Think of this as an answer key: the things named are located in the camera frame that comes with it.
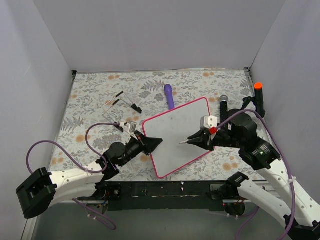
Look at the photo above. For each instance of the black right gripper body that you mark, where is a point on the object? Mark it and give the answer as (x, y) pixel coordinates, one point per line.
(210, 139)

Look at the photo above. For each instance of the black microphone with grey head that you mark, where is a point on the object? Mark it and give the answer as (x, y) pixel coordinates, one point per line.
(223, 107)

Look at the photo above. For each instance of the white wire whiteboard stand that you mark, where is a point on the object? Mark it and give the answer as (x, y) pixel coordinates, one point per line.
(118, 107)

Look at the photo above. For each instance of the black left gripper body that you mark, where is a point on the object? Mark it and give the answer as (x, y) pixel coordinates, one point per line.
(144, 144)

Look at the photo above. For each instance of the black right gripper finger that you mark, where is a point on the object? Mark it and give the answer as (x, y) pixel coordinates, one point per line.
(201, 135)
(203, 143)

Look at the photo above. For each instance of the black stick with orange tip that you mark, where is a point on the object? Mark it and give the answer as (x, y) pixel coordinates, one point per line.
(257, 100)

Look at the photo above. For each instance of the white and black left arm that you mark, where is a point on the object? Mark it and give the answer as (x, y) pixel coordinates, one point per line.
(43, 189)

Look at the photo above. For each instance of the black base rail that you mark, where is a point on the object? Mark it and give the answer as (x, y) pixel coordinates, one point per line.
(157, 195)

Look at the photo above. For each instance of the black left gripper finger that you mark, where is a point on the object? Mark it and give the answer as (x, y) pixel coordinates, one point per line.
(151, 143)
(148, 149)

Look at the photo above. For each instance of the pink framed whiteboard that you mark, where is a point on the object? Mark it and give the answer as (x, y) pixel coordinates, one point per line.
(173, 127)

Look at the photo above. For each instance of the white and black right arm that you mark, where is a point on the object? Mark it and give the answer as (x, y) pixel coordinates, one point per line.
(293, 208)

